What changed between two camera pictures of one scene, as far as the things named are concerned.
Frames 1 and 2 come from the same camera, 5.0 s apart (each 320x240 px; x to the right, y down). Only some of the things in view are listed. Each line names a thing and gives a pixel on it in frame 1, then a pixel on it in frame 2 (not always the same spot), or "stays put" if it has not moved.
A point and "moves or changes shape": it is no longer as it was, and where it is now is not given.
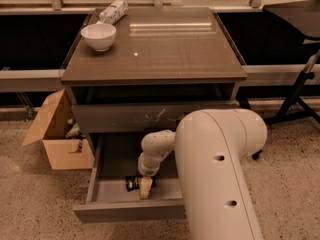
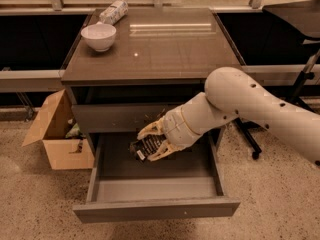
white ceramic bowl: (100, 36) stays put
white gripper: (145, 169) → (175, 127)
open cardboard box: (51, 127) stays put
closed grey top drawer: (140, 117) stays put
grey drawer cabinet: (164, 65) stays put
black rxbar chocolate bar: (134, 182) moves or changes shape
